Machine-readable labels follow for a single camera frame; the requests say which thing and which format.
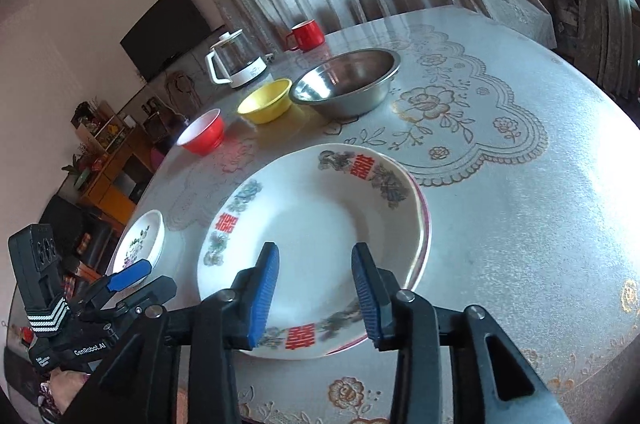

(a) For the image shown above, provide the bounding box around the black flat television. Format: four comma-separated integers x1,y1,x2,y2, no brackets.
120,0,211,82

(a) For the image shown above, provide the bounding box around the red mug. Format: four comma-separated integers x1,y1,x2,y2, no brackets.
285,19,326,52

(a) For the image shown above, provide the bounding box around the yellow plastic bowl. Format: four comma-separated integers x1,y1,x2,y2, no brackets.
236,78,293,125

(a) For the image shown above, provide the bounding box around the stainless steel bowl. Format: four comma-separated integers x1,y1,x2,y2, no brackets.
289,48,402,117

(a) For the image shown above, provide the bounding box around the person's left forearm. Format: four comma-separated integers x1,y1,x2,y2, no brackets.
37,371,93,424

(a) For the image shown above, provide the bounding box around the wooden chair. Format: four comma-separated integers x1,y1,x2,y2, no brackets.
162,72,201,125

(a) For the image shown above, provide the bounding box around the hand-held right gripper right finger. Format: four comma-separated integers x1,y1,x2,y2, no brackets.
351,243,571,424

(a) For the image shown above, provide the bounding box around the large white floral plate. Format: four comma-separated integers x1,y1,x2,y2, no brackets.
196,143,431,360

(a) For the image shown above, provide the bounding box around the orange wooden desk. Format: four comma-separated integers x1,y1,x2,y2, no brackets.
75,104,166,225

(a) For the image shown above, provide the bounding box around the red plastic bowl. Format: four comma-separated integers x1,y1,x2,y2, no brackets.
176,108,225,156

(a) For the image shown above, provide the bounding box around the black sofa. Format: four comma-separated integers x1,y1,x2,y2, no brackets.
39,197,126,266

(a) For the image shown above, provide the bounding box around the white shelf with packets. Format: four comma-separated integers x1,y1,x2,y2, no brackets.
75,102,126,150

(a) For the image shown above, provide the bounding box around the white glass electric kettle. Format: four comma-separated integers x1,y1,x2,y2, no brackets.
205,29,268,90

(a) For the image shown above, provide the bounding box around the small white floral plate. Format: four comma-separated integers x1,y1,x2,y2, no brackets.
111,210,166,277

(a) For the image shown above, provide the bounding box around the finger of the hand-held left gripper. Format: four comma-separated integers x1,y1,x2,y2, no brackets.
82,275,178,326
70,259,153,311

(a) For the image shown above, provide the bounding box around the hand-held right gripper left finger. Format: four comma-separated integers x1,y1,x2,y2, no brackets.
82,241,281,424

